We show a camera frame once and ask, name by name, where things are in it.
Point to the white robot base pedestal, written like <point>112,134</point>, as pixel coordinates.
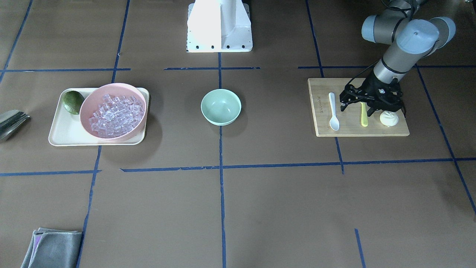
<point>215,26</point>

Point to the stainless steel ice scoop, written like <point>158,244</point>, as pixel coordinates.
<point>10,122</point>

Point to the yellow plastic knife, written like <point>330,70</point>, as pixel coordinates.
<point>364,117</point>

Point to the pile of clear ice cubes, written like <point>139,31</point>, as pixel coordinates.
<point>116,116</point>

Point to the bamboo cutting board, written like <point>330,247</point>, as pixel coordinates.
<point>349,120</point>

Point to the cream rectangular tray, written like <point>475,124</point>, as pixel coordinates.
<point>66,129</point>

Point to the folded grey cloth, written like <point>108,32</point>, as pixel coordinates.
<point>52,248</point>

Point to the white plastic spoon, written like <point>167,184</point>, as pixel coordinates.
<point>333,122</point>

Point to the green avocado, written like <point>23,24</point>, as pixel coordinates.
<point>72,102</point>

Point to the pink bowl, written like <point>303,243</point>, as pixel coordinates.
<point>91,104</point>

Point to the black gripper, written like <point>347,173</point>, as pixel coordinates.
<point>372,85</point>

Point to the mint green bowl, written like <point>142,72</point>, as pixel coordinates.
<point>221,107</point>

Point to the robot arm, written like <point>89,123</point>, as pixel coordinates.
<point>409,40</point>

